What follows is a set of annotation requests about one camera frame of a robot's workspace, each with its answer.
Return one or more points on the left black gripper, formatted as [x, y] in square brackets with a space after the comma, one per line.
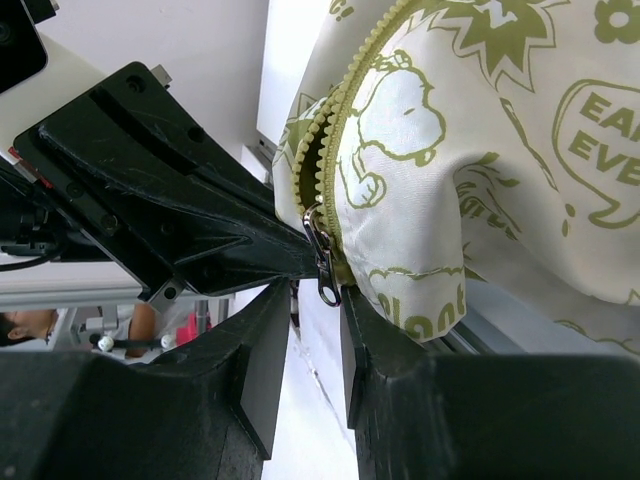
[121, 171]

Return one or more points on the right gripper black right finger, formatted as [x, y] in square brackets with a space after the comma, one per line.
[423, 415]

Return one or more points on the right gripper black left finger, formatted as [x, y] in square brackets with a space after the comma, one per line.
[205, 410]

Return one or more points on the cream jacket with green print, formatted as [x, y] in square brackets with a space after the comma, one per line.
[459, 156]

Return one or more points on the person in background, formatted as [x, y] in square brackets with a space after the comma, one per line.
[130, 335]

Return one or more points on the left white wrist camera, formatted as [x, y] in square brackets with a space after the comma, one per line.
[38, 75]

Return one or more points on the aluminium front rail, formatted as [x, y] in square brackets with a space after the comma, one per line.
[70, 297]

